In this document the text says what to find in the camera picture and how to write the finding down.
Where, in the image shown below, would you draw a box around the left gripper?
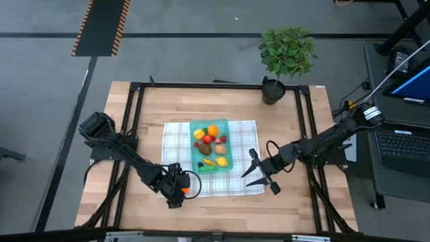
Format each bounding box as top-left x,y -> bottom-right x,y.
156,162 -> 191,210

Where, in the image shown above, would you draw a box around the white checked cloth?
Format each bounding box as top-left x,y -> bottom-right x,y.
157,120 -> 265,198

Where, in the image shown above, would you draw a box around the black laptop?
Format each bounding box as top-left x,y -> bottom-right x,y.
365,120 -> 430,179

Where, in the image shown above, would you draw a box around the black mat with orange stripes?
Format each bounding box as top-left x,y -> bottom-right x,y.
71,0 -> 131,57

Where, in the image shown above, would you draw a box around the black power adapter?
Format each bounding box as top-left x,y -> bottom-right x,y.
386,45 -> 417,77

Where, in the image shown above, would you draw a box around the black stand legs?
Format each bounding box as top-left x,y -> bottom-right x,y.
374,0 -> 430,56

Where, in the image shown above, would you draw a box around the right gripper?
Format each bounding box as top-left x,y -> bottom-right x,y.
241,148 -> 292,196

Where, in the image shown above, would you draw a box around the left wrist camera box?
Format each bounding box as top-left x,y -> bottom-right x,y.
176,172 -> 191,189

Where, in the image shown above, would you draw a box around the monitor with blue screen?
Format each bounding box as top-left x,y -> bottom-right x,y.
382,55 -> 430,108

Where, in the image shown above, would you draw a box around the black metal table frame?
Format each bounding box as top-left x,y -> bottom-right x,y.
75,75 -> 359,236

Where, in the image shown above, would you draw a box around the grey furniture leg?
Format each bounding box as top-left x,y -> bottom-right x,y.
0,147 -> 27,163

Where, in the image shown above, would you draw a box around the brown toy kiwi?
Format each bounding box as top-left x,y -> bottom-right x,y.
198,143 -> 213,157

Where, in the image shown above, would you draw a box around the potted green plant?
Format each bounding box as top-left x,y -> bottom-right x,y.
257,26 -> 318,106

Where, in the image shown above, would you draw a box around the black cable loop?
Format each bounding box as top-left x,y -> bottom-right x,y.
265,140 -> 282,159
183,170 -> 203,200

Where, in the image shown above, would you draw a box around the teal translucent plastic container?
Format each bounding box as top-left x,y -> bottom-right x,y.
189,118 -> 234,175

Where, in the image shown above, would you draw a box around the white rod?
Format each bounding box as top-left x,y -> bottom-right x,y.
362,39 -> 430,105

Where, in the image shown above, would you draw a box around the black bar with silver brackets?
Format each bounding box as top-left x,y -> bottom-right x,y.
0,227 -> 430,242

